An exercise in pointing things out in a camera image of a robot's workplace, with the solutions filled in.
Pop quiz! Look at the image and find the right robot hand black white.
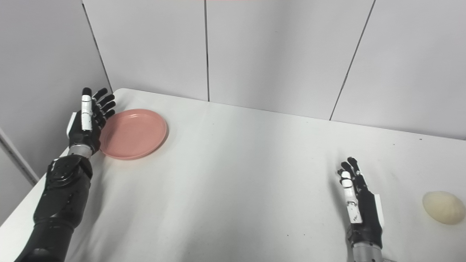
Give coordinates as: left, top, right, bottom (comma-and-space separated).
337, 157, 384, 250

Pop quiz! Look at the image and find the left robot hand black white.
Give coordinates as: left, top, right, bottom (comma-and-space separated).
67, 87, 117, 155

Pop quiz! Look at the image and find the pink round plate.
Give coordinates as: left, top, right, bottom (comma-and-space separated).
99, 109, 168, 160

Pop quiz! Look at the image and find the cream steamed bun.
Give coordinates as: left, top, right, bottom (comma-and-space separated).
422, 191, 466, 225

